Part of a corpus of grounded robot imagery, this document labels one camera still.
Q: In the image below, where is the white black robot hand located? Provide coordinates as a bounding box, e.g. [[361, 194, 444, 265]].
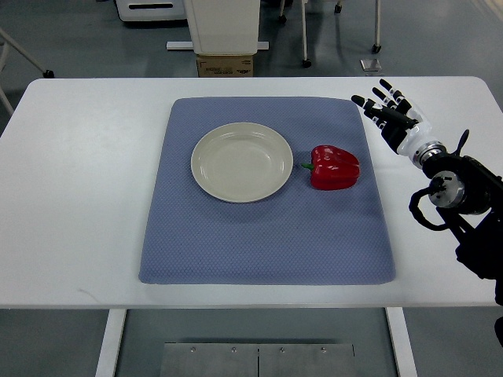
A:
[[351, 79, 428, 156]]

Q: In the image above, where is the red bell pepper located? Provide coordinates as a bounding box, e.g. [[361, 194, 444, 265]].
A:
[[301, 145, 360, 191]]

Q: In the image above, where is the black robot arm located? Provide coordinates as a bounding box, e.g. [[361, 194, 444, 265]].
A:
[[409, 141, 502, 305]]

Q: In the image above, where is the cream round plate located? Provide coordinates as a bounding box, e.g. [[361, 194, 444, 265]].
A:
[[190, 122, 293, 203]]

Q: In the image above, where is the metal floor plate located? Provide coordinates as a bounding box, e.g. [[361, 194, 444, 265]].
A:
[[160, 342, 358, 376]]

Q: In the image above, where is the small grey floor tile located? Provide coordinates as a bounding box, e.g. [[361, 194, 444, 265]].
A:
[[360, 58, 382, 72]]

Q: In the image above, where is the blue textured mat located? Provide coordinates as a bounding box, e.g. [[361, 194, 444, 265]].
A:
[[138, 96, 396, 286]]

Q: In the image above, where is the right white table leg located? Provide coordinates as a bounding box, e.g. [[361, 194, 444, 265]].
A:
[[385, 307, 418, 377]]

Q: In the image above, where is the white table leg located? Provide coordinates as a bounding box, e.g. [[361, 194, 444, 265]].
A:
[[95, 309, 127, 377], [385, 307, 418, 377]]

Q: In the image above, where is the cardboard box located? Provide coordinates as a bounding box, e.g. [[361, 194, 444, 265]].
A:
[[196, 55, 254, 78]]

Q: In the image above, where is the white cabinet with slot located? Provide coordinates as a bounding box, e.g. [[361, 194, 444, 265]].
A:
[[115, 0, 186, 22]]

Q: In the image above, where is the left white table leg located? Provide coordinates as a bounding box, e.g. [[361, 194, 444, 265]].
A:
[[95, 309, 127, 377]]

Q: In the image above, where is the black looped cable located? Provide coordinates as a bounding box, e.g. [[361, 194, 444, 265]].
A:
[[455, 130, 471, 157]]

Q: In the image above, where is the white rolling chair frame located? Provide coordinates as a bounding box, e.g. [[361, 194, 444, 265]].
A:
[[271, 1, 383, 70]]

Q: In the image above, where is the white pedestal column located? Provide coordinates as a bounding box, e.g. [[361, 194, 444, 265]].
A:
[[166, 0, 269, 56]]

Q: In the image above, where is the white frame with caster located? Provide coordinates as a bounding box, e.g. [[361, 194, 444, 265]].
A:
[[0, 27, 55, 115]]

